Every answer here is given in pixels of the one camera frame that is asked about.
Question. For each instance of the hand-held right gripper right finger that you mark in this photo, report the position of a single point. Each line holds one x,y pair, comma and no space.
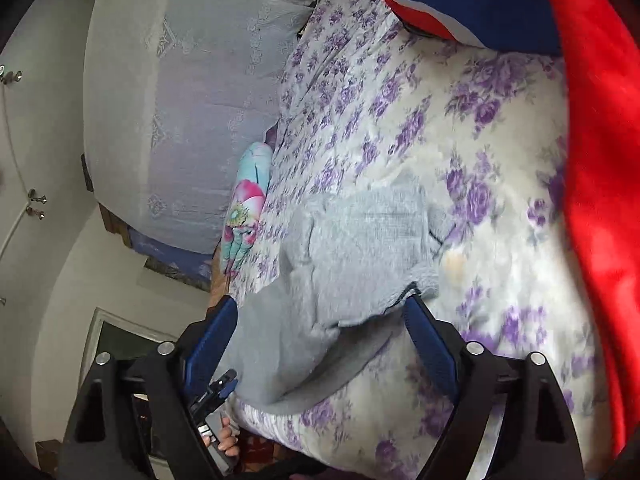
432,347

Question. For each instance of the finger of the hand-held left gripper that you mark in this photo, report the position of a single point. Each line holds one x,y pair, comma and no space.
220,389

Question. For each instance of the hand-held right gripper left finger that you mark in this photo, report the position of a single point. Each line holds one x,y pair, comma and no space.
212,335

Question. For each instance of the grey pants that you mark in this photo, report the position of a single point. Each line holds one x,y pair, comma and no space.
330,260

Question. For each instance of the person's left hand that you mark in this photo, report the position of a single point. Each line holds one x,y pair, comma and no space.
229,437

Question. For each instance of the blue patterned cloth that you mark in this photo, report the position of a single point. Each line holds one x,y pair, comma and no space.
170,257

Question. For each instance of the white framed dark picture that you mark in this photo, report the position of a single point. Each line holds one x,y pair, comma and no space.
120,340

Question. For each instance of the colourful floral pillow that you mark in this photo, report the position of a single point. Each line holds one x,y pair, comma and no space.
246,200

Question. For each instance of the metal door knob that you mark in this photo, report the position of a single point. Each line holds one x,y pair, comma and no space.
17,75
36,195

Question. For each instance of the white lace cloth cover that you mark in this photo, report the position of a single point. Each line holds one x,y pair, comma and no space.
175,110

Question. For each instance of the purple floral bed sheet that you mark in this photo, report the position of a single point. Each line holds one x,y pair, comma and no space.
400,110

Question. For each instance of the red blanket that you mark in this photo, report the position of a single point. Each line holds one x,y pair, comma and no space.
600,160

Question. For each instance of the red blue white pillow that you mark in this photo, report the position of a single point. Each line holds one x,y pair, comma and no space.
475,10

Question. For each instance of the dark wooden bed frame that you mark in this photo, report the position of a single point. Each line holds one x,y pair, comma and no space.
112,222

